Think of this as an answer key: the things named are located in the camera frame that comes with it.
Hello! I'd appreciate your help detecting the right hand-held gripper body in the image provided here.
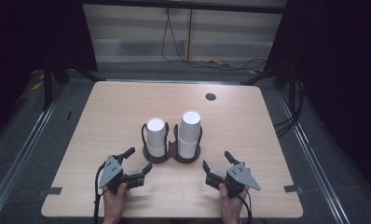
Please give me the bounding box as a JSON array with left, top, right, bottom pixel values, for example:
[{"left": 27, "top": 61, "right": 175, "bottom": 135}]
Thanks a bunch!
[{"left": 205, "top": 162, "right": 262, "bottom": 199}]

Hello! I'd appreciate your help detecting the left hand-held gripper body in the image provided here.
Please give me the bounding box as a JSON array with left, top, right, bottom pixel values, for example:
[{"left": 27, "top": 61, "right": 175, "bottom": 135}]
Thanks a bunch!
[{"left": 98, "top": 154, "right": 144, "bottom": 193}]

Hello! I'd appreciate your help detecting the black wire cup holder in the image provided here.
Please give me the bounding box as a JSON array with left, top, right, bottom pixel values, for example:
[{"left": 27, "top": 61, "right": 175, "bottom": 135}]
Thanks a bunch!
[{"left": 141, "top": 121, "right": 204, "bottom": 164}]

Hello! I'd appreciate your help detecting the stack of white cups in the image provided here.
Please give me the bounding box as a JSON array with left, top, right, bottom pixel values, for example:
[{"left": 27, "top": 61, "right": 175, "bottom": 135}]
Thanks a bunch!
[
  {"left": 145, "top": 117, "right": 170, "bottom": 158},
  {"left": 177, "top": 109, "right": 202, "bottom": 160}
]

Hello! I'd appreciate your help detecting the person's right hand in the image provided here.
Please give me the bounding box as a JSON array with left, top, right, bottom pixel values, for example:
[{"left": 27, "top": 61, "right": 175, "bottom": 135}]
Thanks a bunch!
[{"left": 218, "top": 167, "right": 253, "bottom": 220}]

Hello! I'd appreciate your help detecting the person's left hand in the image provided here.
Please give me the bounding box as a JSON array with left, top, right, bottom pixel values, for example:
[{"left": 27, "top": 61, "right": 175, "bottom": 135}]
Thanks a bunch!
[{"left": 102, "top": 182, "right": 130, "bottom": 220}]

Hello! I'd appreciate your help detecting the grey tape strip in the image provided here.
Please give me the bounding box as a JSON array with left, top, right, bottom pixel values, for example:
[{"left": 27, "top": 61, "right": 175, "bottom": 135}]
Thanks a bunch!
[
  {"left": 38, "top": 187, "right": 63, "bottom": 196},
  {"left": 283, "top": 184, "right": 303, "bottom": 194}
]

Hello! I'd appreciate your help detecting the black metal stand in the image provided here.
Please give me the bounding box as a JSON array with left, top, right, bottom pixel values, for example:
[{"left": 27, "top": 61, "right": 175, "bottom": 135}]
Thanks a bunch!
[{"left": 42, "top": 59, "right": 55, "bottom": 112}]

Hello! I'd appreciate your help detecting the dark curtain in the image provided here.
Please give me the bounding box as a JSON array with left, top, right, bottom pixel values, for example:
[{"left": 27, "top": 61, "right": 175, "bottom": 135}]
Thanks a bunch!
[
  {"left": 0, "top": 0, "right": 99, "bottom": 147},
  {"left": 263, "top": 0, "right": 371, "bottom": 202}
]

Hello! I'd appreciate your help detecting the black horizontal bar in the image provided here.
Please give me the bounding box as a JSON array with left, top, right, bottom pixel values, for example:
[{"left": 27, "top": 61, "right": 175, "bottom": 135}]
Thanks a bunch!
[{"left": 80, "top": 0, "right": 288, "bottom": 15}]

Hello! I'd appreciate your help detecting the left hand-held gripper cable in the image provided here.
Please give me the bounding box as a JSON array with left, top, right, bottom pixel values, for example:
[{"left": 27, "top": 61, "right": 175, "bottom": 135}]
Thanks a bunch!
[{"left": 92, "top": 162, "right": 109, "bottom": 224}]

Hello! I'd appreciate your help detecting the hand-held gripper cable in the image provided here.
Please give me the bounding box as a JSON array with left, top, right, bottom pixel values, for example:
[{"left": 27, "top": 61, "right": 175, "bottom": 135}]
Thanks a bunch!
[
  {"left": 236, "top": 186, "right": 254, "bottom": 224},
  {"left": 92, "top": 162, "right": 109, "bottom": 224}
]

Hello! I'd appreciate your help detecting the right hand-held gripper cable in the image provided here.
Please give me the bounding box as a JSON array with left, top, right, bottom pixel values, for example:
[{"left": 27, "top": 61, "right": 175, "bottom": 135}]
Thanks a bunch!
[{"left": 236, "top": 186, "right": 254, "bottom": 224}]

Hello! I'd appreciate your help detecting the bundle of black cables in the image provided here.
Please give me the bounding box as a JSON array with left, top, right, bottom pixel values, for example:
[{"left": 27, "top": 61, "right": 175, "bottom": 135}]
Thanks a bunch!
[{"left": 273, "top": 80, "right": 307, "bottom": 138}]

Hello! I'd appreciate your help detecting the metal floor rail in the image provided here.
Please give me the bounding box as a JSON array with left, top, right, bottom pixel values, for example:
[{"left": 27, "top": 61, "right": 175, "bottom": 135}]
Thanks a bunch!
[
  {"left": 276, "top": 89, "right": 353, "bottom": 224},
  {"left": 0, "top": 99, "right": 60, "bottom": 217}
]

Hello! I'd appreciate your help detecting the black hanging cable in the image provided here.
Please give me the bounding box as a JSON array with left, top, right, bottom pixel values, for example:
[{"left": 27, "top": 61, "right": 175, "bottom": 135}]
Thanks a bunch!
[{"left": 160, "top": 7, "right": 268, "bottom": 72}]

